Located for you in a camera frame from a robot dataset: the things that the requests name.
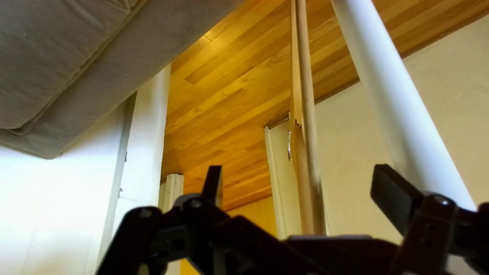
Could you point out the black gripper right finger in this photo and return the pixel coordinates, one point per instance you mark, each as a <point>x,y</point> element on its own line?
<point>395,196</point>

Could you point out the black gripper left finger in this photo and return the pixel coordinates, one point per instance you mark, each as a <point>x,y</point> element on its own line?
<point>213,185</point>

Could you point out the wooden clothing hanger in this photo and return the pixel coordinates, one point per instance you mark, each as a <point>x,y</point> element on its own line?
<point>303,125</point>

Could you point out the white coat rack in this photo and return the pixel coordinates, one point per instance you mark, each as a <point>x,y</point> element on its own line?
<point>419,151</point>

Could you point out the grey tufted sofa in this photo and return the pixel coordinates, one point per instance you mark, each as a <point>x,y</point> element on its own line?
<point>65,64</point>

